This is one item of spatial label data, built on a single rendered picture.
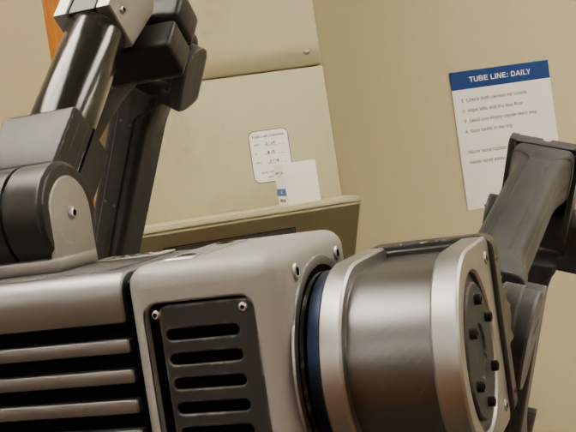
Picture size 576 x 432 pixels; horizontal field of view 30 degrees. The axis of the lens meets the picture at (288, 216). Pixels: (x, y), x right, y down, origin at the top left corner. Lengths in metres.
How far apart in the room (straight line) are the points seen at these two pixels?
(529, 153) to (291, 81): 0.61
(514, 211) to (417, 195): 1.16
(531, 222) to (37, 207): 0.46
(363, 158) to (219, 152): 0.55
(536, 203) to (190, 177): 0.73
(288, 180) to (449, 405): 0.99
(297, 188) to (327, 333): 0.96
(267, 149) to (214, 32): 0.19
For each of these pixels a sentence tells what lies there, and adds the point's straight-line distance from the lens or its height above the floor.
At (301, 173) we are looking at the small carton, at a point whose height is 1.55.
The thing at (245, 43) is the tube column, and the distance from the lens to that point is 1.64.
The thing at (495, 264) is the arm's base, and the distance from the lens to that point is 0.70.
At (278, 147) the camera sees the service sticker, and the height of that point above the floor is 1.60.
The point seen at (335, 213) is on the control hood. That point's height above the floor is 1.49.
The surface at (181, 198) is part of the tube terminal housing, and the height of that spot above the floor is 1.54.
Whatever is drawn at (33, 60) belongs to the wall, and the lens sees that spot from 2.05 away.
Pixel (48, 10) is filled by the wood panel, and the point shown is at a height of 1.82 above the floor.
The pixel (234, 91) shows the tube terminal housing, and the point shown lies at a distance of 1.63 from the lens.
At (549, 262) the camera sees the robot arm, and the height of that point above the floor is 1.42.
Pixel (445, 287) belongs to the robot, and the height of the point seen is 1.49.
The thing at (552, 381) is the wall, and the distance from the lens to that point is 2.28.
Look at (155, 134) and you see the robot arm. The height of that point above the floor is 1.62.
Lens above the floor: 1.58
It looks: 3 degrees down
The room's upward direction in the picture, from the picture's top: 8 degrees counter-clockwise
